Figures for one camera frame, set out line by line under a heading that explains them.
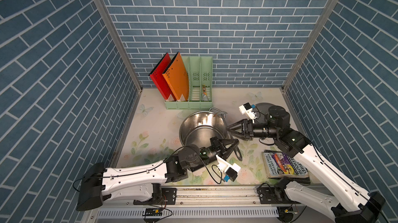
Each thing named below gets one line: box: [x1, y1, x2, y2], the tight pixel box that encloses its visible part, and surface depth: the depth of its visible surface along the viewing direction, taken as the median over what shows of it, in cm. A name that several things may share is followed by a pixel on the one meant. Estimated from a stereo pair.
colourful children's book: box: [262, 149, 309, 179], surface depth 80 cm
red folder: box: [148, 52, 177, 102], surface depth 93 cm
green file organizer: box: [164, 56, 213, 110], surface depth 110 cm
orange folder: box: [162, 51, 190, 102], surface depth 99 cm
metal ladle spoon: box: [233, 145, 243, 162], surface depth 56 cm
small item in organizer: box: [202, 84, 209, 102], surface depth 117 cm
